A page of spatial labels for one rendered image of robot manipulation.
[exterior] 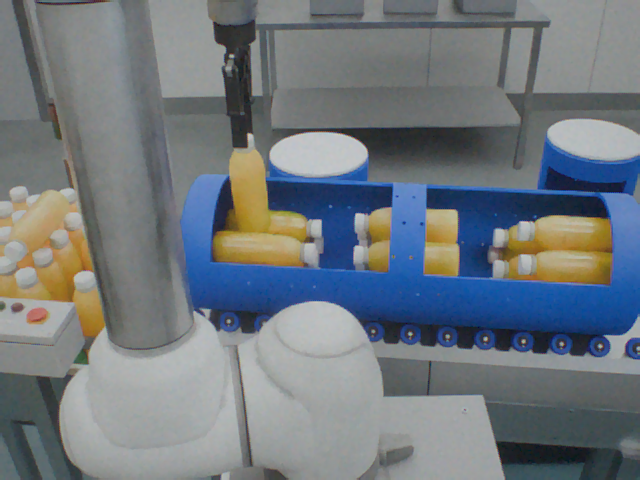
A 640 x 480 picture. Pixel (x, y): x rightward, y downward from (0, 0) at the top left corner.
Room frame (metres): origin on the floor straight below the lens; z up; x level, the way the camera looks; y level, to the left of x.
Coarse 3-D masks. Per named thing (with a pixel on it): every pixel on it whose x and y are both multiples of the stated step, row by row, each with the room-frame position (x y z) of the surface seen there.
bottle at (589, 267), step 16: (544, 256) 1.05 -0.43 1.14; (560, 256) 1.04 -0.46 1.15; (576, 256) 1.04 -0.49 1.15; (592, 256) 1.04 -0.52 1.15; (608, 256) 1.04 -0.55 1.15; (544, 272) 1.03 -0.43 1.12; (560, 272) 1.02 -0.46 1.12; (576, 272) 1.02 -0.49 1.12; (592, 272) 1.01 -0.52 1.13; (608, 272) 1.01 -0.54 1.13
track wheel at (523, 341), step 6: (522, 330) 1.02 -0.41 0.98; (516, 336) 1.01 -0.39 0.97; (522, 336) 1.01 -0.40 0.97; (528, 336) 1.01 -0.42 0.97; (516, 342) 1.00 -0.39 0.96; (522, 342) 1.00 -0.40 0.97; (528, 342) 1.00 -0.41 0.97; (534, 342) 1.00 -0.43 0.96; (516, 348) 1.00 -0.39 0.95; (522, 348) 1.00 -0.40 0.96; (528, 348) 0.99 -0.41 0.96
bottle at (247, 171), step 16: (240, 160) 1.17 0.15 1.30; (256, 160) 1.18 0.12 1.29; (240, 176) 1.16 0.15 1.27; (256, 176) 1.17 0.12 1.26; (240, 192) 1.16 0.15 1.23; (256, 192) 1.16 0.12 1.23; (240, 208) 1.16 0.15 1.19; (256, 208) 1.16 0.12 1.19; (240, 224) 1.17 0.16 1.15; (256, 224) 1.16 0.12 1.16
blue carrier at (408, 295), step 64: (192, 192) 1.17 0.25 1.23; (320, 192) 1.29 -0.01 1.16; (384, 192) 1.26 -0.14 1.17; (448, 192) 1.23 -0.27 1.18; (512, 192) 1.19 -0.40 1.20; (576, 192) 1.17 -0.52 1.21; (192, 256) 1.07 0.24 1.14; (320, 256) 1.27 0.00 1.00; (384, 320) 1.05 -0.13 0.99; (448, 320) 1.01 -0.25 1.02; (512, 320) 0.99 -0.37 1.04; (576, 320) 0.97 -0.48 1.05
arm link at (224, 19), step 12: (216, 0) 1.16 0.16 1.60; (228, 0) 1.15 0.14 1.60; (240, 0) 1.15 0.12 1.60; (252, 0) 1.17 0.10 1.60; (216, 12) 1.16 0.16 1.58; (228, 12) 1.15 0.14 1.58; (240, 12) 1.15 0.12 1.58; (252, 12) 1.17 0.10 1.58; (228, 24) 1.16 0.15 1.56; (240, 24) 1.17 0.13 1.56
